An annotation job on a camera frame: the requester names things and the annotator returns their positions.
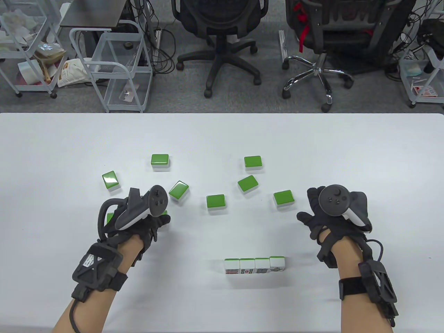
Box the red white box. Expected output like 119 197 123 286
412 85 438 98

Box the white paper roll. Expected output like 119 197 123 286
17 60 45 85

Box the person's left hand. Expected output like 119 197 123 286
103 213 171 267

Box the white crumpled bag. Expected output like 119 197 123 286
0 9 39 45

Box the black white hand controller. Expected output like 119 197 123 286
98 185 169 240
318 185 373 233

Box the dark desk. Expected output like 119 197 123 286
60 0 129 29

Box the person's right hand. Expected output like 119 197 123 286
297 187 369 269

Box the black glove cable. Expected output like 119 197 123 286
366 239 385 266
69 300 82 333

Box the red fabric strap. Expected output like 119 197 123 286
293 2 311 53

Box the light blue pouch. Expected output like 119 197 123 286
403 62 424 78

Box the row of mahjong tiles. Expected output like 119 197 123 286
224 256 286 277

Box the black chrome-base office chair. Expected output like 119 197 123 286
279 0 417 113

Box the person's left forearm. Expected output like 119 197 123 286
52 239 144 333

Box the white tubular metal cart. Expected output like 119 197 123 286
69 20 153 113

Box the black cable bundle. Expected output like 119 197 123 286
384 5 429 83
131 0 178 75

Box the group of green mahjong tiles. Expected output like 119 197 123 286
102 154 296 226

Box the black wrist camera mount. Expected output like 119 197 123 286
71 242 128 303
338 260 399 327

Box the white printed bag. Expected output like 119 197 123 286
57 58 92 88

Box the black mesh office chair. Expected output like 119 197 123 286
171 0 269 99

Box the crumpled clear plastic bag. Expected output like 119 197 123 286
34 42 67 65

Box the black gear bundle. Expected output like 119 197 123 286
416 18 444 74

